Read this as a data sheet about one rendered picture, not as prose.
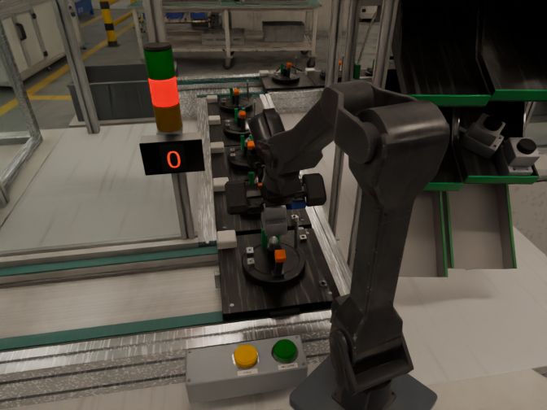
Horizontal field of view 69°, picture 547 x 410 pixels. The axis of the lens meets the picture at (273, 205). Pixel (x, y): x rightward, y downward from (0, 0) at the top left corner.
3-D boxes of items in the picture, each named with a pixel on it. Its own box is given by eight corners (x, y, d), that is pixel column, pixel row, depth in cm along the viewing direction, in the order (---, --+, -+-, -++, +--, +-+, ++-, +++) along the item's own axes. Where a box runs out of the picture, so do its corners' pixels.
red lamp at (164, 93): (178, 106, 75) (175, 80, 72) (151, 107, 74) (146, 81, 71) (179, 97, 79) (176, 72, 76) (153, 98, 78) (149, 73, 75)
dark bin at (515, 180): (532, 185, 75) (556, 160, 69) (462, 184, 75) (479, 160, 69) (492, 80, 90) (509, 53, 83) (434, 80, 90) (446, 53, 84)
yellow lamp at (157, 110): (181, 131, 78) (178, 106, 75) (155, 133, 77) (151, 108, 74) (182, 121, 82) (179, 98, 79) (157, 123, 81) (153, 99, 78)
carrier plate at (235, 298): (341, 306, 81) (342, 298, 80) (223, 321, 78) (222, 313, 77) (312, 233, 101) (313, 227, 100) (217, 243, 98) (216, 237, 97)
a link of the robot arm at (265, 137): (322, 153, 59) (297, 85, 62) (271, 163, 56) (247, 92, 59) (300, 184, 69) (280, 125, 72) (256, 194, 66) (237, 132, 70)
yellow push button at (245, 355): (258, 368, 69) (258, 361, 68) (235, 372, 69) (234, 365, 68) (255, 349, 73) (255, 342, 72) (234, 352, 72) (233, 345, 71)
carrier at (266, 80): (314, 89, 194) (316, 63, 187) (265, 92, 191) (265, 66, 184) (304, 76, 214) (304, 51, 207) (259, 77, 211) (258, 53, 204)
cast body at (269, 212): (287, 234, 80) (287, 206, 76) (265, 237, 80) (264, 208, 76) (279, 211, 87) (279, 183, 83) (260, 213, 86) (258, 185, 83)
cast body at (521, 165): (525, 181, 75) (546, 159, 69) (501, 181, 75) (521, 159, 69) (512, 146, 80) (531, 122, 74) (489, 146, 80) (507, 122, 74)
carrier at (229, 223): (311, 230, 102) (314, 189, 95) (216, 239, 99) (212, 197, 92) (292, 182, 122) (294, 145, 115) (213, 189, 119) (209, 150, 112)
